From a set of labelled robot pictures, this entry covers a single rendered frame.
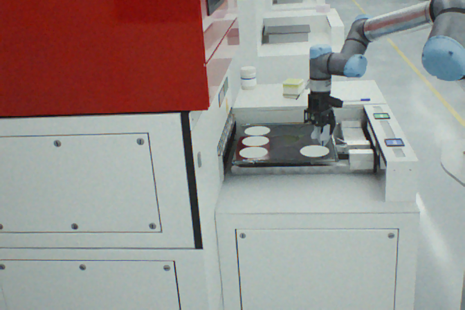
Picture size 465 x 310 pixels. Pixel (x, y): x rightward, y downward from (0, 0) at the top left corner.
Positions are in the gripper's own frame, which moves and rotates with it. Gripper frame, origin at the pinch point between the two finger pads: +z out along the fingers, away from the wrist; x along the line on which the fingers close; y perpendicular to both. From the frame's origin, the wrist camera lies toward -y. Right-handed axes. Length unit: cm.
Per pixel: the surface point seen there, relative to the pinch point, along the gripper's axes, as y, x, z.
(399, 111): -286, -108, 91
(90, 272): 86, -24, 17
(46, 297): 95, -36, 26
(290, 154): 13.4, -5.2, 1.4
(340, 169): 2.7, 8.3, 7.8
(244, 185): 29.3, -13.1, 9.3
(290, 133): -3.4, -17.5, 1.4
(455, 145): -43, 31, 9
